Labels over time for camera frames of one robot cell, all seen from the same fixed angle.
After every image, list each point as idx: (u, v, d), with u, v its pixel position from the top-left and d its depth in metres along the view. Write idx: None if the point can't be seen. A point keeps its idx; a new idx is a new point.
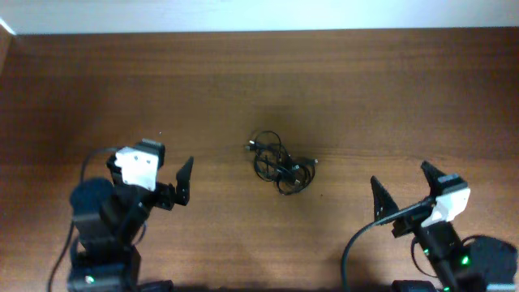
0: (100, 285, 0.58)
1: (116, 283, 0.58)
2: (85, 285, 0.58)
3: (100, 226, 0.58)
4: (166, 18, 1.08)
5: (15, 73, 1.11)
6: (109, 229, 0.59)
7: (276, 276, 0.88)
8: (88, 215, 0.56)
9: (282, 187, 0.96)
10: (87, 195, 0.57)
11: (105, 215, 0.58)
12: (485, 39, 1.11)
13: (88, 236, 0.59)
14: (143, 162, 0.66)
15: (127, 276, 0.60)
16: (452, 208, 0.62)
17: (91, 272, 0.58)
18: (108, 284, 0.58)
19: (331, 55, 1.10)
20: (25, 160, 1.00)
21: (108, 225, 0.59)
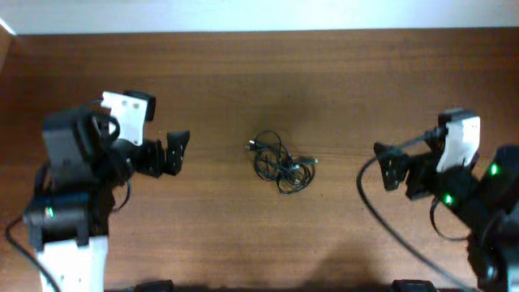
0: (61, 216, 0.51)
1: (81, 212, 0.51)
2: (45, 216, 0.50)
3: (70, 144, 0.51)
4: (166, 18, 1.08)
5: (15, 73, 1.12)
6: (80, 152, 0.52)
7: (276, 275, 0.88)
8: (62, 131, 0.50)
9: (282, 187, 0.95)
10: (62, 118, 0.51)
11: (85, 137, 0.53)
12: (485, 39, 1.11)
13: (60, 162, 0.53)
14: (131, 106, 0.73)
15: (96, 207, 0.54)
16: (465, 135, 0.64)
17: (51, 198, 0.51)
18: (70, 213, 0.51)
19: (331, 55, 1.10)
20: (27, 161, 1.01)
21: (84, 149, 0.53)
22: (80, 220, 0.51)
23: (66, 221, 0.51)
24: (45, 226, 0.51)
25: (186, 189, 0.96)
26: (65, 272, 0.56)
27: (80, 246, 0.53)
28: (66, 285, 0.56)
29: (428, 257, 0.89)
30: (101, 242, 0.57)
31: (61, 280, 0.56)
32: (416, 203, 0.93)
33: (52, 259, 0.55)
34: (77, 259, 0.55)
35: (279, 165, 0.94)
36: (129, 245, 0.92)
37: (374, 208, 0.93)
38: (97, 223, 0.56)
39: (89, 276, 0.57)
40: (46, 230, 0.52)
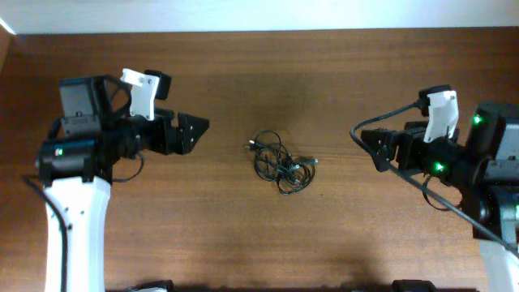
0: (69, 156, 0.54)
1: (86, 155, 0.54)
2: (53, 156, 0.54)
3: (82, 99, 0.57)
4: (166, 18, 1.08)
5: (14, 73, 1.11)
6: (90, 106, 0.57)
7: (276, 275, 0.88)
8: (79, 81, 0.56)
9: (283, 187, 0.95)
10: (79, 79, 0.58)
11: (96, 96, 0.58)
12: (485, 39, 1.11)
13: (73, 115, 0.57)
14: (146, 83, 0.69)
15: (101, 152, 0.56)
16: (442, 109, 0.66)
17: (62, 141, 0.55)
18: (76, 155, 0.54)
19: (330, 55, 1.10)
20: (26, 161, 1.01)
21: (95, 105, 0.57)
22: (85, 160, 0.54)
23: (71, 162, 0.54)
24: (53, 166, 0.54)
25: (186, 189, 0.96)
26: (70, 204, 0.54)
27: (84, 182, 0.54)
28: (70, 216, 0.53)
29: (428, 257, 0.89)
30: (105, 186, 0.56)
31: (65, 213, 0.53)
32: (416, 203, 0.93)
33: (58, 195, 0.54)
34: (83, 193, 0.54)
35: (279, 164, 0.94)
36: (129, 245, 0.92)
37: (374, 209, 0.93)
38: (103, 168, 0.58)
39: (94, 210, 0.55)
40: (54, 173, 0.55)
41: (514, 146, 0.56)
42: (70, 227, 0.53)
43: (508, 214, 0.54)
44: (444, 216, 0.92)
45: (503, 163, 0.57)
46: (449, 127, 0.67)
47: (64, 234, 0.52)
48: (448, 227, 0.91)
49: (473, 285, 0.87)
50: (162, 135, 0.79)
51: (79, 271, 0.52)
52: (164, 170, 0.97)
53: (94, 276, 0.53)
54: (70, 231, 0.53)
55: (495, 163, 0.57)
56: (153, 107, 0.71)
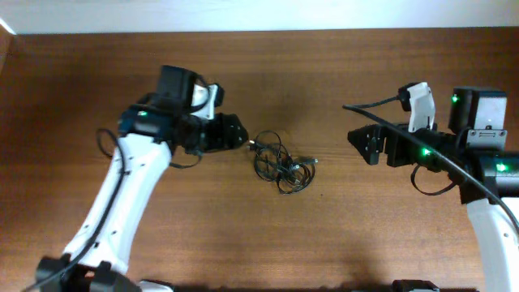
0: (147, 124, 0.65)
1: (160, 126, 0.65)
2: (139, 118, 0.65)
3: (178, 84, 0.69)
4: (166, 18, 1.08)
5: (15, 73, 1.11)
6: (179, 92, 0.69)
7: (276, 276, 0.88)
8: (176, 72, 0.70)
9: (282, 187, 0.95)
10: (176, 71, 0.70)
11: (187, 88, 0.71)
12: (486, 39, 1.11)
13: (162, 94, 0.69)
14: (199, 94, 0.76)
15: (174, 127, 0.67)
16: (419, 102, 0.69)
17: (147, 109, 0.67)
18: (156, 124, 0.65)
19: (331, 55, 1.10)
20: (23, 160, 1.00)
21: (183, 93, 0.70)
22: (160, 131, 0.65)
23: (149, 127, 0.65)
24: (135, 129, 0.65)
25: (186, 190, 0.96)
26: (135, 155, 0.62)
27: (154, 142, 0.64)
28: (132, 165, 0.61)
29: (428, 257, 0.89)
30: (167, 155, 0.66)
31: (130, 160, 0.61)
32: (416, 204, 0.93)
33: (130, 143, 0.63)
34: (151, 150, 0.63)
35: (279, 163, 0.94)
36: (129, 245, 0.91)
37: (375, 209, 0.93)
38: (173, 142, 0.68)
39: (151, 166, 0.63)
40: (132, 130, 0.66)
41: (489, 116, 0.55)
42: (129, 172, 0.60)
43: (490, 170, 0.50)
44: (444, 216, 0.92)
45: (482, 132, 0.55)
46: (430, 117, 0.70)
47: (123, 175, 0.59)
48: (448, 227, 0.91)
49: (474, 286, 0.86)
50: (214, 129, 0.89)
51: (123, 209, 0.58)
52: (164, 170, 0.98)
53: (130, 217, 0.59)
54: (127, 174, 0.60)
55: (474, 131, 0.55)
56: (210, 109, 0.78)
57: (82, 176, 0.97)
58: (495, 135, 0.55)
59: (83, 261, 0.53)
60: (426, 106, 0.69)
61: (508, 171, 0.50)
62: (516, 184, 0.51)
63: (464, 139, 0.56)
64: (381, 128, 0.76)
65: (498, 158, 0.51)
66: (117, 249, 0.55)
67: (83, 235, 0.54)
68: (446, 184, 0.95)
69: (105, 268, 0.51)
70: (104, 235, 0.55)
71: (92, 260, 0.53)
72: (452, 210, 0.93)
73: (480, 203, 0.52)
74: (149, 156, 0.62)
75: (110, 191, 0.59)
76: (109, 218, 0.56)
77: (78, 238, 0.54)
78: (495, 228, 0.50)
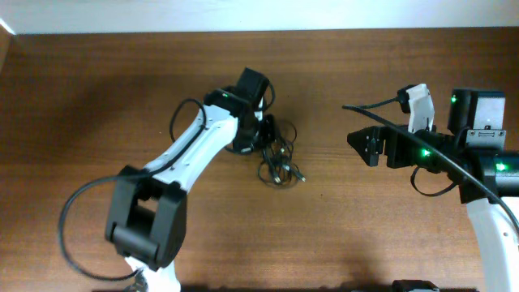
0: (224, 103, 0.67)
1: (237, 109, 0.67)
2: (220, 97, 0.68)
3: (252, 83, 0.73)
4: (167, 18, 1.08)
5: (14, 72, 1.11)
6: (254, 89, 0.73)
7: (276, 276, 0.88)
8: (259, 76, 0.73)
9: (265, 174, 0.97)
10: (253, 78, 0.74)
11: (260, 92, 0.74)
12: (485, 39, 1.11)
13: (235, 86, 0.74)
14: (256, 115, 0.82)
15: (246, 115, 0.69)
16: (417, 104, 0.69)
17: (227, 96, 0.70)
18: (230, 106, 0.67)
19: (331, 55, 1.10)
20: (23, 160, 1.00)
21: (257, 92, 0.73)
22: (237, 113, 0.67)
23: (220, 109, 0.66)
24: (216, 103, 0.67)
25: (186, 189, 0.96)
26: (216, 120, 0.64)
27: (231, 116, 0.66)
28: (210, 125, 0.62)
29: (428, 257, 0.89)
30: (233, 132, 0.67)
31: (209, 122, 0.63)
32: (416, 204, 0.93)
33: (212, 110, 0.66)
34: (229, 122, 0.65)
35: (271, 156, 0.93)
36: None
37: (374, 209, 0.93)
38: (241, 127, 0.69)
39: (224, 133, 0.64)
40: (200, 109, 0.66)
41: (487, 116, 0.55)
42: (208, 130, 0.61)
43: (488, 171, 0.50)
44: (443, 216, 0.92)
45: (480, 132, 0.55)
46: (429, 118, 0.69)
47: (202, 129, 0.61)
48: (448, 227, 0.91)
49: (474, 286, 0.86)
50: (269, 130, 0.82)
51: (195, 157, 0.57)
52: None
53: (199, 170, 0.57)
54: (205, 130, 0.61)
55: (473, 131, 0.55)
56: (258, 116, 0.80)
57: (82, 177, 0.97)
58: (494, 135, 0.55)
59: (155, 178, 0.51)
60: (425, 107, 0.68)
61: (508, 171, 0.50)
62: (515, 184, 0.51)
63: (462, 140, 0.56)
64: (381, 129, 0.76)
65: (496, 159, 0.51)
66: (186, 182, 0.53)
67: (160, 161, 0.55)
68: (445, 184, 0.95)
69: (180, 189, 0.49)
70: (179, 166, 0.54)
71: (164, 180, 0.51)
72: (452, 210, 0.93)
73: (481, 205, 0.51)
74: (225, 122, 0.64)
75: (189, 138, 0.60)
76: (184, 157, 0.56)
77: (158, 161, 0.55)
78: (495, 228, 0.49)
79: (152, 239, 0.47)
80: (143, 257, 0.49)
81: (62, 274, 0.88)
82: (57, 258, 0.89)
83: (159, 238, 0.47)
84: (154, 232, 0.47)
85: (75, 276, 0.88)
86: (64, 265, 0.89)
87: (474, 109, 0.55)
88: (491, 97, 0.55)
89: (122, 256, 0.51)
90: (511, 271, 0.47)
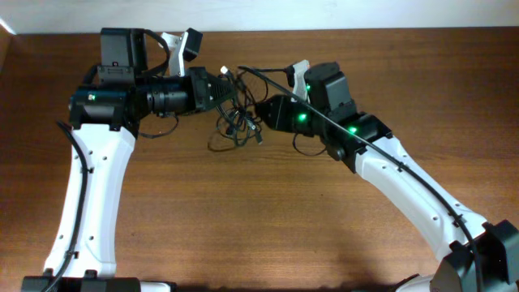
0: (102, 101, 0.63)
1: (117, 105, 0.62)
2: (87, 100, 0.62)
3: (122, 53, 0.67)
4: (166, 16, 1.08)
5: (13, 71, 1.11)
6: (127, 60, 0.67)
7: (276, 276, 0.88)
8: (118, 36, 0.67)
9: (214, 142, 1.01)
10: (112, 45, 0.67)
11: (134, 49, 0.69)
12: (484, 38, 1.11)
13: (109, 65, 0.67)
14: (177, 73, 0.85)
15: (130, 105, 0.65)
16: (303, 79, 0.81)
17: (93, 89, 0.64)
18: (109, 102, 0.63)
19: (331, 53, 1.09)
20: (22, 159, 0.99)
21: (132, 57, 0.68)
22: (125, 100, 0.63)
23: (103, 109, 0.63)
24: (94, 100, 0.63)
25: (186, 189, 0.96)
26: (96, 148, 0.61)
27: (111, 130, 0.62)
28: (93, 160, 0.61)
29: (428, 257, 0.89)
30: (130, 134, 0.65)
31: (89, 155, 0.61)
32: None
33: (84, 137, 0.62)
34: (110, 139, 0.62)
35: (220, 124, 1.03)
36: (128, 245, 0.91)
37: (374, 209, 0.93)
38: (130, 121, 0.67)
39: (118, 152, 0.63)
40: (83, 118, 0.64)
41: (340, 96, 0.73)
42: (92, 169, 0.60)
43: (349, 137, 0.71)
44: None
45: (335, 110, 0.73)
46: None
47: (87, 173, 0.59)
48: None
49: None
50: (191, 88, 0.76)
51: (94, 213, 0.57)
52: (164, 170, 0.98)
53: (105, 208, 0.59)
54: (90, 173, 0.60)
55: (332, 113, 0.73)
56: (182, 64, 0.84)
57: None
58: (346, 108, 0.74)
59: (66, 276, 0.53)
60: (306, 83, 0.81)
61: (362, 129, 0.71)
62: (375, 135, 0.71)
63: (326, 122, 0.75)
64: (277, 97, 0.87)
65: (349, 126, 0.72)
66: (100, 251, 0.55)
67: (60, 249, 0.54)
68: (447, 184, 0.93)
69: (94, 281, 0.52)
70: (82, 246, 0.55)
71: (76, 276, 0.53)
72: None
73: (359, 161, 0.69)
74: (110, 144, 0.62)
75: (77, 190, 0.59)
76: (84, 227, 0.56)
77: (56, 251, 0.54)
78: (375, 167, 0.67)
79: None
80: None
81: None
82: None
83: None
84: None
85: None
86: None
87: (328, 94, 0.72)
88: (337, 79, 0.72)
89: None
90: (411, 192, 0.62)
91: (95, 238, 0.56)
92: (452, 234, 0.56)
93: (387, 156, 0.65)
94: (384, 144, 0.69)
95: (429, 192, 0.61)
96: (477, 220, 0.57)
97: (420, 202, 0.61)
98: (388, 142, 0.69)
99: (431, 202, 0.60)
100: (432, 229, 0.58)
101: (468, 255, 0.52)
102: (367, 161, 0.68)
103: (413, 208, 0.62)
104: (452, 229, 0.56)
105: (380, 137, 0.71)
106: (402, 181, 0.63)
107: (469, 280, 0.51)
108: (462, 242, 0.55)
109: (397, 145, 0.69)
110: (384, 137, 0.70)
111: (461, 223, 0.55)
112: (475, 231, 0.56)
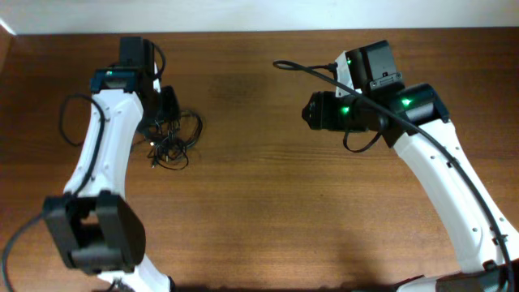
0: (117, 82, 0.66)
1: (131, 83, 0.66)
2: (109, 79, 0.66)
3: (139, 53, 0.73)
4: (167, 18, 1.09)
5: (13, 72, 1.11)
6: (140, 60, 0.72)
7: (276, 276, 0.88)
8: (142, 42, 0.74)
9: (176, 164, 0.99)
10: (135, 48, 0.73)
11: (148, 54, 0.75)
12: (482, 39, 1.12)
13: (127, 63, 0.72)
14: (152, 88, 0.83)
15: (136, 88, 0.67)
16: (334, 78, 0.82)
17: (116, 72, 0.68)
18: (125, 81, 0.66)
19: (331, 54, 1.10)
20: (22, 160, 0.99)
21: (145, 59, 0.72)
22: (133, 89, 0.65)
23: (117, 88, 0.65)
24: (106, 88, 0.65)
25: (186, 189, 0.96)
26: (110, 105, 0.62)
27: (124, 93, 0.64)
28: (109, 113, 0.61)
29: (428, 257, 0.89)
30: (139, 109, 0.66)
31: (106, 110, 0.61)
32: (416, 204, 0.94)
33: (101, 97, 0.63)
34: (124, 100, 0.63)
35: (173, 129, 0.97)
36: None
37: (374, 209, 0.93)
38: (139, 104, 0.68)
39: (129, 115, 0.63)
40: None
41: (383, 65, 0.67)
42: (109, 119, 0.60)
43: (399, 110, 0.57)
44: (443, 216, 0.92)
45: (378, 79, 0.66)
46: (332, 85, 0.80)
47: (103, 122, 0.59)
48: None
49: None
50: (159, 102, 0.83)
51: (111, 150, 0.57)
52: (164, 171, 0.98)
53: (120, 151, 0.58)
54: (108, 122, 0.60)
55: (375, 80, 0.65)
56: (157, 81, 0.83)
57: None
58: (392, 78, 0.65)
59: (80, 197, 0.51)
60: None
61: (413, 105, 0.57)
62: (428, 114, 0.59)
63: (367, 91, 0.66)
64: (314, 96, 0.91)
65: (401, 98, 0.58)
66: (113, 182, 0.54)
67: (77, 175, 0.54)
68: None
69: (109, 197, 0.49)
70: (98, 172, 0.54)
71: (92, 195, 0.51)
72: None
73: (403, 139, 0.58)
74: (123, 104, 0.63)
75: (94, 135, 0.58)
76: (101, 158, 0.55)
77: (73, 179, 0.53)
78: (422, 153, 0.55)
79: (100, 212, 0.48)
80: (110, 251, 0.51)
81: (62, 275, 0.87)
82: (58, 259, 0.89)
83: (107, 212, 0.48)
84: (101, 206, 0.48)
85: (76, 276, 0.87)
86: (63, 265, 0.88)
87: (368, 62, 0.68)
88: (376, 48, 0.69)
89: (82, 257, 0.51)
90: (454, 191, 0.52)
91: (110, 167, 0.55)
92: (491, 252, 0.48)
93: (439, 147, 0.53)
94: (432, 128, 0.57)
95: (473, 198, 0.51)
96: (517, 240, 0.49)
97: (461, 208, 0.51)
98: (442, 126, 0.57)
99: (475, 210, 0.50)
100: (467, 241, 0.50)
101: (500, 276, 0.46)
102: (414, 143, 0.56)
103: (450, 211, 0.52)
104: (491, 246, 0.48)
105: (435, 119, 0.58)
106: (447, 178, 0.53)
107: None
108: (499, 261, 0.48)
109: (451, 133, 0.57)
110: (440, 120, 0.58)
111: (502, 243, 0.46)
112: (512, 252, 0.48)
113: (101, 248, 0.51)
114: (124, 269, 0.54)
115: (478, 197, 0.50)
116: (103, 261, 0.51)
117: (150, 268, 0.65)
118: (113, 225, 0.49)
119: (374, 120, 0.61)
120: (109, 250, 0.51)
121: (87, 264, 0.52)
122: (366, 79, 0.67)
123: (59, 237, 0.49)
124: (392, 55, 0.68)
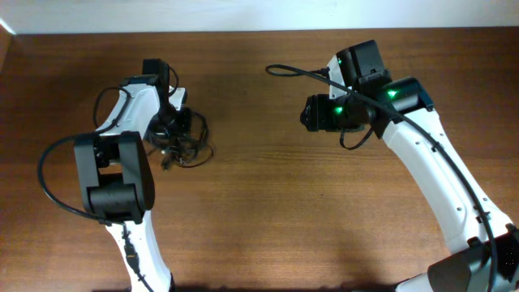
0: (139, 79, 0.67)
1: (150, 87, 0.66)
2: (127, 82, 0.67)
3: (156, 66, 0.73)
4: (167, 17, 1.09)
5: (13, 72, 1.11)
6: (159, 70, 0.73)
7: (276, 276, 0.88)
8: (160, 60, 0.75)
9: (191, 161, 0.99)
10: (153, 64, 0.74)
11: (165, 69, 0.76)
12: (483, 39, 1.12)
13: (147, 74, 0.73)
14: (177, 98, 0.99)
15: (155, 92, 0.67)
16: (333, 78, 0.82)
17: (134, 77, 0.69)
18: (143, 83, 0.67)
19: (331, 54, 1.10)
20: (22, 159, 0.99)
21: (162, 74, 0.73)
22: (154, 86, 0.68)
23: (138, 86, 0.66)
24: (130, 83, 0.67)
25: (186, 189, 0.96)
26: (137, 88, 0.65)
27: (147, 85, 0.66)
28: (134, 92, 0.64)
29: (428, 257, 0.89)
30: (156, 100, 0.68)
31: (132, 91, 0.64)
32: (416, 203, 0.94)
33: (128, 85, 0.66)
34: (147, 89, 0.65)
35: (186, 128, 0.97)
36: None
37: (374, 209, 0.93)
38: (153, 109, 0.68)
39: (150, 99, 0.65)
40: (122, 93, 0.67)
41: (372, 62, 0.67)
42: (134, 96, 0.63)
43: (385, 101, 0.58)
44: None
45: (367, 76, 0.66)
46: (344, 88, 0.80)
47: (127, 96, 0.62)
48: None
49: None
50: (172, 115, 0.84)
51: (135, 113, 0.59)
52: (164, 171, 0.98)
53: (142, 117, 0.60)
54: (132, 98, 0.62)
55: (363, 77, 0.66)
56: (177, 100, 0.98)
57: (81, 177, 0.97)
58: (380, 75, 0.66)
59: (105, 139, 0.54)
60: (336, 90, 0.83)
61: (400, 96, 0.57)
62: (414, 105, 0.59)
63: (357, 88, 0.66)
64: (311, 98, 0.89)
65: (386, 91, 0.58)
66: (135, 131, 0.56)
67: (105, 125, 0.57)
68: None
69: (130, 133, 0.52)
70: (123, 122, 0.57)
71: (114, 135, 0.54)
72: None
73: (389, 129, 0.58)
74: (149, 88, 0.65)
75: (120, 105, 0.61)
76: (127, 113, 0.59)
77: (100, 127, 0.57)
78: (408, 140, 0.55)
79: (122, 145, 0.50)
80: (126, 193, 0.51)
81: (62, 274, 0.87)
82: (58, 258, 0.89)
83: (127, 146, 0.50)
84: (124, 139, 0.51)
85: (76, 275, 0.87)
86: (64, 264, 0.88)
87: (357, 59, 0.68)
88: (365, 46, 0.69)
89: (97, 199, 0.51)
90: (439, 173, 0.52)
91: (134, 122, 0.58)
92: (474, 229, 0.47)
93: (422, 131, 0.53)
94: (418, 118, 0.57)
95: (457, 179, 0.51)
96: (500, 219, 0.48)
97: (445, 187, 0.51)
98: (426, 115, 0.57)
99: (460, 191, 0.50)
100: (452, 220, 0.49)
101: (483, 252, 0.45)
102: (400, 131, 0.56)
103: (435, 192, 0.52)
104: (474, 225, 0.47)
105: (419, 109, 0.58)
106: (431, 161, 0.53)
107: (481, 275, 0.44)
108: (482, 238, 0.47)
109: (435, 121, 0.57)
110: (425, 109, 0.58)
111: (486, 220, 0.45)
112: (495, 230, 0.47)
113: (117, 191, 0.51)
114: (134, 216, 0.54)
115: (462, 178, 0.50)
116: (117, 202, 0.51)
117: (153, 241, 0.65)
118: (132, 157, 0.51)
119: (362, 113, 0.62)
120: (125, 189, 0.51)
121: (103, 207, 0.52)
122: (356, 77, 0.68)
123: (82, 166, 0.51)
124: (379, 52, 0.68)
